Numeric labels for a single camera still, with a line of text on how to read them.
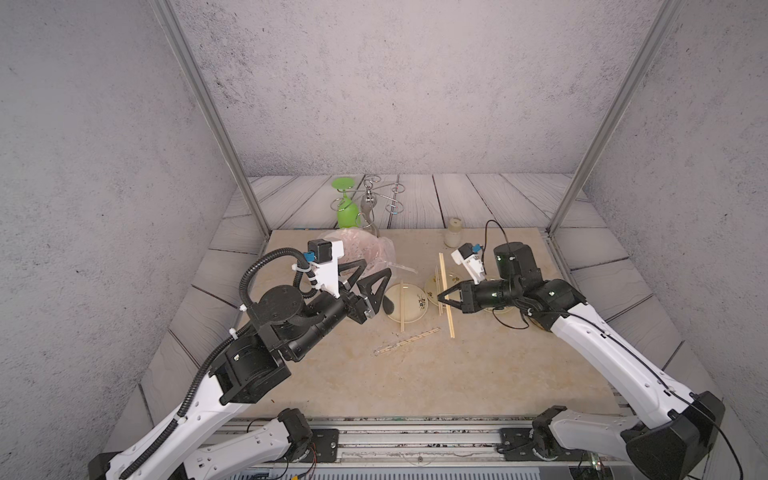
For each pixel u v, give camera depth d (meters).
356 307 0.47
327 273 0.46
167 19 0.70
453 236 1.12
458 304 0.67
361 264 0.56
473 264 0.65
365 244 0.88
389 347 0.90
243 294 0.37
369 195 0.91
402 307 0.98
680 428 0.37
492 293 0.60
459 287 0.65
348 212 1.01
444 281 0.69
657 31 0.73
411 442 0.74
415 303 0.99
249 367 0.41
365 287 0.46
